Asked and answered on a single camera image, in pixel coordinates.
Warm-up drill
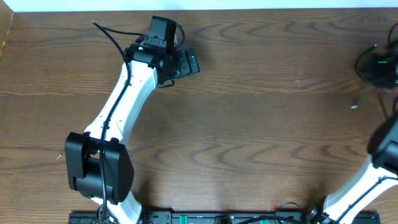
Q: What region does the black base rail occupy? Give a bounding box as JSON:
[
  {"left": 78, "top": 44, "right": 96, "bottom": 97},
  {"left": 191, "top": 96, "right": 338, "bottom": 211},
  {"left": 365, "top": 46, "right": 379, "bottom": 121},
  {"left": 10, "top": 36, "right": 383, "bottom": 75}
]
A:
[{"left": 67, "top": 211, "right": 381, "bottom": 224}]

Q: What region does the cardboard panel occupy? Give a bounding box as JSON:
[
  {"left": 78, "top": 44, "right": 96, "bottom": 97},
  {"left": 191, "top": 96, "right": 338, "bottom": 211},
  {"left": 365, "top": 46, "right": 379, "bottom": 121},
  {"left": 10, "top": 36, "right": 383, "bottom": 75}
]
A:
[{"left": 0, "top": 0, "right": 14, "bottom": 55}]

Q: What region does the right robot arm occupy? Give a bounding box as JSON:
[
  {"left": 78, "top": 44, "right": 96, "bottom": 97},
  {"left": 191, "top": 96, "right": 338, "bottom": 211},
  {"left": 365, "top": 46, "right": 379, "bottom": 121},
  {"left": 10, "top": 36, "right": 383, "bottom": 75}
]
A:
[{"left": 302, "top": 48, "right": 397, "bottom": 223}]

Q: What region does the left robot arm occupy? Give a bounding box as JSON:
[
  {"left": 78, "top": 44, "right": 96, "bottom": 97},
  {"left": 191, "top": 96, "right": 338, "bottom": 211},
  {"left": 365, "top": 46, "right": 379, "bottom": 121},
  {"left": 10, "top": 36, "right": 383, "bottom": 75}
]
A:
[{"left": 65, "top": 16, "right": 200, "bottom": 223}]

